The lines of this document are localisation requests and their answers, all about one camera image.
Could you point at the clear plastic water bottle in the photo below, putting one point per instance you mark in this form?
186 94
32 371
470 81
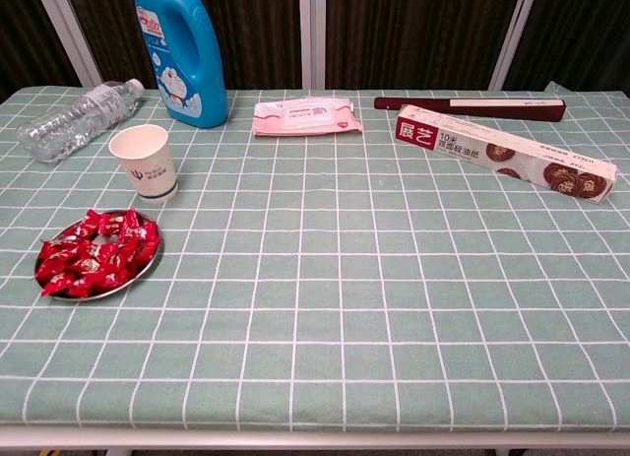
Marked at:
74 121

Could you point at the green checked tablecloth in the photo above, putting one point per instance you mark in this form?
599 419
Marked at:
344 303

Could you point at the blue detergent bottle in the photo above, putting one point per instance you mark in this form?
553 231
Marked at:
197 82

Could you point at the round steel plate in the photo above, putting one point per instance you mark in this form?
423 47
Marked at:
66 233

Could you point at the baking paper roll box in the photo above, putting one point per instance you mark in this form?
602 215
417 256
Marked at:
443 136

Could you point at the pink wet wipes pack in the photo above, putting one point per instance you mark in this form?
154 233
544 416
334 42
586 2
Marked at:
305 118

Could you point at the dark curtain partition panel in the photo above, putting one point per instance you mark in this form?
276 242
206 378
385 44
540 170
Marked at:
581 32
408 32
256 32
24 32

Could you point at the dark red long box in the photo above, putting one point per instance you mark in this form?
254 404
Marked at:
418 104

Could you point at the white paper cup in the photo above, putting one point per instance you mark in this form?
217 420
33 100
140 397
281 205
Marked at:
147 175

